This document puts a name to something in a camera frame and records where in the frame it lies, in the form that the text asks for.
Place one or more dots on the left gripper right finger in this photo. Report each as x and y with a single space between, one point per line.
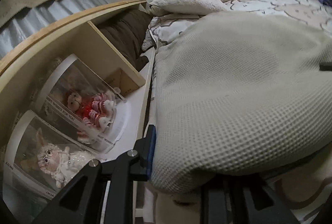
245 200

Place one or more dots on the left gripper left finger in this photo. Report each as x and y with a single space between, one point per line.
103 192

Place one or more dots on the beige waffle knit garment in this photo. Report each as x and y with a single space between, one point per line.
238 94

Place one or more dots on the white dressed doll box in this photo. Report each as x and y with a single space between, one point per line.
41 159

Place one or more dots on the red dressed doll box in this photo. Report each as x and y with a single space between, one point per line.
77 102

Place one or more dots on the wooden curved headboard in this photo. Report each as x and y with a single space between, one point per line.
21 68

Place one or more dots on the pink fluffy pillow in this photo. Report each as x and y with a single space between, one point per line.
192 7

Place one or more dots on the dark brown cushion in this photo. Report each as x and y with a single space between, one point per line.
126 31

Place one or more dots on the grey pleated curtain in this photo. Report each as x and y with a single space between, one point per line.
30 20

